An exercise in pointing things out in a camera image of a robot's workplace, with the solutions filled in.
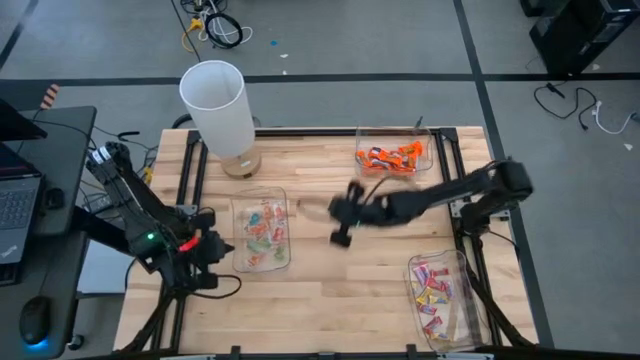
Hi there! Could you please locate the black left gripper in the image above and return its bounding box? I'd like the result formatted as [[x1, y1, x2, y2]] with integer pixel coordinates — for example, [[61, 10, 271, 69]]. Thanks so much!
[[192, 215, 236, 291]]

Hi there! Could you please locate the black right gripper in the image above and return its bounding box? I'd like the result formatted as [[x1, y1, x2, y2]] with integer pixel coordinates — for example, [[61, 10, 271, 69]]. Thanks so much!
[[327, 180, 399, 249]]

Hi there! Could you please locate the clear plastic bin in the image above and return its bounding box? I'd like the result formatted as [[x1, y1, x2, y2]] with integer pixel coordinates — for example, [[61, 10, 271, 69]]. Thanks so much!
[[354, 123, 435, 180], [230, 186, 293, 274], [405, 249, 489, 351]]

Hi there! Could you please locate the red candy packets right pile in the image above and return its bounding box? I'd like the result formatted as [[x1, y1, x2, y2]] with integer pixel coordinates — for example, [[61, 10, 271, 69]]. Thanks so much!
[[114, 127, 539, 360]]

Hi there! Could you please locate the grey panel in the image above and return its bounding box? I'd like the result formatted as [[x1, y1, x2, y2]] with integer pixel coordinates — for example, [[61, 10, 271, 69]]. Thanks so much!
[[77, 239, 132, 295]]

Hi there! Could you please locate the white shade wooden base lamp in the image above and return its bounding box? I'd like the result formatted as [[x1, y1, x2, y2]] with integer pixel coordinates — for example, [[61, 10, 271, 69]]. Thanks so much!
[[177, 59, 263, 180]]

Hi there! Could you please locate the small black desk device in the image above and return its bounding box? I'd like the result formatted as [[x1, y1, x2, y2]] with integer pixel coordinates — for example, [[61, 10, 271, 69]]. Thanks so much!
[[43, 187, 65, 211]]

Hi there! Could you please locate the black desk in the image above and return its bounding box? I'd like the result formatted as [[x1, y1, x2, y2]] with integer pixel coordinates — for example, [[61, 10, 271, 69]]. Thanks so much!
[[0, 104, 139, 360]]

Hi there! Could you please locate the black computer mouse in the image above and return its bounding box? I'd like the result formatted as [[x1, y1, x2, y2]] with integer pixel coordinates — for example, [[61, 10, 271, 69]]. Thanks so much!
[[18, 295, 52, 347]]

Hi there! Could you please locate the grey laptop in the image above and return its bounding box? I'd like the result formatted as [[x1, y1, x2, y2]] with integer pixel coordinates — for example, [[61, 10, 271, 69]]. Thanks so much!
[[0, 142, 45, 266]]

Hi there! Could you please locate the orange black striped block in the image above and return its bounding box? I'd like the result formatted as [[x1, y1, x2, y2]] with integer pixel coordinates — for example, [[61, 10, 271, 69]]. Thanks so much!
[[39, 83, 60, 110]]

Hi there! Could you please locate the black monitor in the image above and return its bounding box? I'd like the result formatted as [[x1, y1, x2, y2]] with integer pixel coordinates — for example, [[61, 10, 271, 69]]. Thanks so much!
[[0, 97, 49, 142]]

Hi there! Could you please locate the black computer tower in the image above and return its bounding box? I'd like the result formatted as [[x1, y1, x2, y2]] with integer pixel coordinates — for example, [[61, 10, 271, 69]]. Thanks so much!
[[528, 0, 640, 76]]

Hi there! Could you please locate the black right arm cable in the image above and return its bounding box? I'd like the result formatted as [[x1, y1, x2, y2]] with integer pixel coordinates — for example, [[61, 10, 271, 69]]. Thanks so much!
[[363, 175, 394, 202]]

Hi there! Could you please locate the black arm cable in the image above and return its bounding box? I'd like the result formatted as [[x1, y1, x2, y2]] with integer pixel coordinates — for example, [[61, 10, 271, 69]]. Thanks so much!
[[189, 272, 243, 300], [363, 175, 394, 202]]

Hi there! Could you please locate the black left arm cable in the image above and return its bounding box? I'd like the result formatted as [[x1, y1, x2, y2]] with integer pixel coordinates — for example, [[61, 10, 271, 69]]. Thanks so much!
[[189, 272, 243, 300]]

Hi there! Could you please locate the black cable coil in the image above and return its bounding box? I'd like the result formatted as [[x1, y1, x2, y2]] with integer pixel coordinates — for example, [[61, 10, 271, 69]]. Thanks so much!
[[203, 10, 245, 50]]

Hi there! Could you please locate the black floor cable with plug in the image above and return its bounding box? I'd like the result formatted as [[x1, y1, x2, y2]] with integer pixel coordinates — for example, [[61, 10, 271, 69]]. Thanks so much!
[[532, 82, 599, 132]]

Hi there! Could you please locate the yellow plug cable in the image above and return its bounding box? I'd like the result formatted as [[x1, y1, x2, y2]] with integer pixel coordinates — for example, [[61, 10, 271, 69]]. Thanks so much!
[[180, 17, 205, 54]]

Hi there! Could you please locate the white floor cable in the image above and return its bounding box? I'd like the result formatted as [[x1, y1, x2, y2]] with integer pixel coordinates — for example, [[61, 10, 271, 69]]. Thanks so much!
[[591, 99, 640, 136]]

